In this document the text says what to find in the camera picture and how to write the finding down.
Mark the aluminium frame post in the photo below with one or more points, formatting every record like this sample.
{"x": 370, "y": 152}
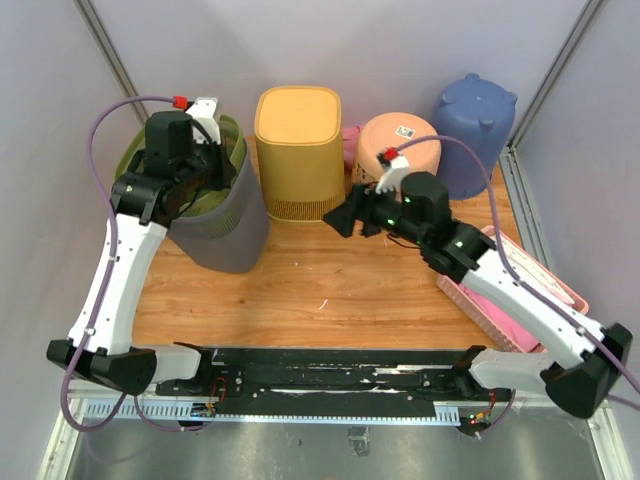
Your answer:
{"x": 95, "y": 25}
{"x": 578, "y": 32}

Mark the left aluminium frame post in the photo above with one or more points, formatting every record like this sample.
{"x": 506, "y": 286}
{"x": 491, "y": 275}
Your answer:
{"x": 95, "y": 25}

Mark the pink towel in basket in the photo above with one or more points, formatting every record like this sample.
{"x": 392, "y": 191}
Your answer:
{"x": 517, "y": 334}

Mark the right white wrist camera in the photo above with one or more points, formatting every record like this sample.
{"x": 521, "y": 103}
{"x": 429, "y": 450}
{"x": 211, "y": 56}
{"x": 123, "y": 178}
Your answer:
{"x": 393, "y": 175}

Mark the large blue plastic bucket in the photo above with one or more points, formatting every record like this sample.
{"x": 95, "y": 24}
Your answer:
{"x": 479, "y": 113}

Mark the pink perforated basket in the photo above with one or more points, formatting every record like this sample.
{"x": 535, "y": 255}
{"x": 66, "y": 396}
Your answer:
{"x": 457, "y": 294}

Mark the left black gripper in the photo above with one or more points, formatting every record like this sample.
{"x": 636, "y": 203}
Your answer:
{"x": 225, "y": 171}

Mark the folded pink shirt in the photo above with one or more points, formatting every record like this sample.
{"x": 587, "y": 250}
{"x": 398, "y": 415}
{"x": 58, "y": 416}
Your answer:
{"x": 350, "y": 138}

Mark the white cloth in basket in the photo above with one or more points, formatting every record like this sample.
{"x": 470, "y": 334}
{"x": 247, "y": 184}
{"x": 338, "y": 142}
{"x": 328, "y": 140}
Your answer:
{"x": 528, "y": 269}

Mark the green mesh waste bin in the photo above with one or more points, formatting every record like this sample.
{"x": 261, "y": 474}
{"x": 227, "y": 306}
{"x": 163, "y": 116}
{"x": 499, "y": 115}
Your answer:
{"x": 235, "y": 147}

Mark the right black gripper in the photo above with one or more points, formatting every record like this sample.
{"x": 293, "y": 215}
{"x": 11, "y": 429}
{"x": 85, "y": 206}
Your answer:
{"x": 359, "y": 205}

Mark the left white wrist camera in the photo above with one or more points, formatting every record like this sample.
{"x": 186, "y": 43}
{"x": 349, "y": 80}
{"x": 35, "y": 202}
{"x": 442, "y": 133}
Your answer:
{"x": 204, "y": 111}

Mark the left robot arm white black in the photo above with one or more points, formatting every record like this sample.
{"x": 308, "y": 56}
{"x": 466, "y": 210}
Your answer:
{"x": 183, "y": 156}

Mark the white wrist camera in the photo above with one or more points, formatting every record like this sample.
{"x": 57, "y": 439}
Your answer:
{"x": 204, "y": 111}
{"x": 393, "y": 175}

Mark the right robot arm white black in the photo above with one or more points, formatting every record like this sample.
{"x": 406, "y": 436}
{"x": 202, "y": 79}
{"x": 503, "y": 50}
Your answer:
{"x": 581, "y": 361}

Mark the yellow slatted waste bin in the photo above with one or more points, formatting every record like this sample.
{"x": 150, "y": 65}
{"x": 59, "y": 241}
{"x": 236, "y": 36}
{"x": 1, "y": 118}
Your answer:
{"x": 299, "y": 145}

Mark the grey mesh waste bin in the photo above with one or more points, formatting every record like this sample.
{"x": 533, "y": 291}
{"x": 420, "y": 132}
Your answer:
{"x": 231, "y": 237}

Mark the right aluminium frame post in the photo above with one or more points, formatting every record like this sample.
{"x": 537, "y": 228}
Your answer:
{"x": 578, "y": 32}

